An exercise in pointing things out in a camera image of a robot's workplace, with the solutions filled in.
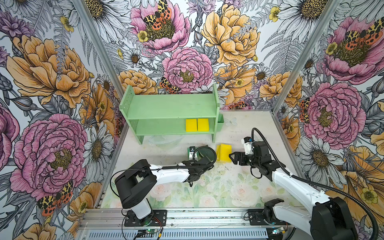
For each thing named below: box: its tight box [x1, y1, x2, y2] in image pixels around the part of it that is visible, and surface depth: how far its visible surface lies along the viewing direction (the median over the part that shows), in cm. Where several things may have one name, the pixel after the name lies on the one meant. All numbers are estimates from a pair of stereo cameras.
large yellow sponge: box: [216, 143, 233, 164], surface depth 93 cm
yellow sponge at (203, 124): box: [197, 118, 210, 132], surface depth 96 cm
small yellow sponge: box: [185, 118, 198, 132], surface depth 96 cm
